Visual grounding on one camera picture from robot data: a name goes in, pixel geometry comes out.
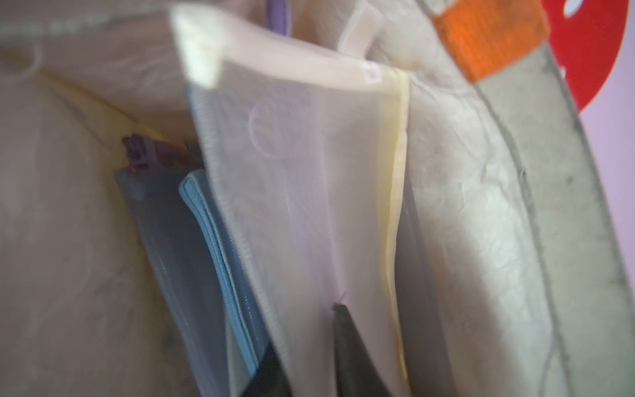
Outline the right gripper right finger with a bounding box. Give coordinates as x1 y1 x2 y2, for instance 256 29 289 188
332 304 391 397

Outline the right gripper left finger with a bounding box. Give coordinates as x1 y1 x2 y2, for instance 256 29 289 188
241 343 292 397

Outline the grey mesh pencil pouch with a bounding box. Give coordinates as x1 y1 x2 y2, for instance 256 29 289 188
115 168 230 396

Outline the blue pouch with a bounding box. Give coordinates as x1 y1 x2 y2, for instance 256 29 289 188
179 169 270 375

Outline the beige mesh pouch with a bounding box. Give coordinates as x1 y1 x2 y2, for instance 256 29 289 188
170 1 410 396

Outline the purple mesh pouch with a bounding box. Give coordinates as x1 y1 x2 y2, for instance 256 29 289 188
122 133 193 170

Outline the cream canvas tote bag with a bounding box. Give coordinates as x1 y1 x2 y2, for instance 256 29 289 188
1 1 634 396

